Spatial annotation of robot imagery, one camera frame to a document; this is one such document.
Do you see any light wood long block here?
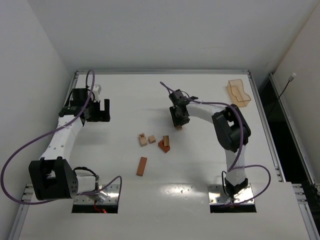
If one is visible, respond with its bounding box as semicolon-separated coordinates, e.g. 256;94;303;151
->
175;125;183;131

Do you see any red-brown long block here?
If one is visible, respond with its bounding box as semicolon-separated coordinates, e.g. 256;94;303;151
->
136;156;148;177

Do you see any clear orange plastic box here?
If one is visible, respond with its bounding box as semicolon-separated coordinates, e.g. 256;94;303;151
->
226;79;251;108

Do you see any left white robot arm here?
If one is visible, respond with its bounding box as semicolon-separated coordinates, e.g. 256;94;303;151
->
28;85;110;201

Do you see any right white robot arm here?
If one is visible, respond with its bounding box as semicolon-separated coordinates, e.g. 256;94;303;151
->
168;89;251;197

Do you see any dark-topped wood block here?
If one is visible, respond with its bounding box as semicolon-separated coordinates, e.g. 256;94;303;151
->
162;135;170;147

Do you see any red-brown arch block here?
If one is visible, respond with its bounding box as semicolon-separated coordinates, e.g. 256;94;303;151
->
158;140;171;153

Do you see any light wood cube block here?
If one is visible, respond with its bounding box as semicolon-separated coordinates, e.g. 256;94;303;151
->
139;138;148;147

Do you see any small plain wood cube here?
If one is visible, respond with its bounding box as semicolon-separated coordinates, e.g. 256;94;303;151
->
148;135;157;144

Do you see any wood cube letter N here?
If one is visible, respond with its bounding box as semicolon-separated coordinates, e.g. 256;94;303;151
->
139;133;146;140

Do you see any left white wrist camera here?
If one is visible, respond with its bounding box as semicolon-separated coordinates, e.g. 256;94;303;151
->
91;84;102;102

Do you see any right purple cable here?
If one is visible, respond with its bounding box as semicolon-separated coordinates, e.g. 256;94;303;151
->
159;81;272;208

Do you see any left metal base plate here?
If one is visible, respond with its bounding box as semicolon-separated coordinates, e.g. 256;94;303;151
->
73;184;120;205

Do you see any metal base plate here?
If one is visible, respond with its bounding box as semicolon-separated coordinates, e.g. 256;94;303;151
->
207;184;255;206
73;184;120;205

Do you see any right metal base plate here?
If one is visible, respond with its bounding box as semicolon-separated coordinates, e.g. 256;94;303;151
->
207;184;255;206

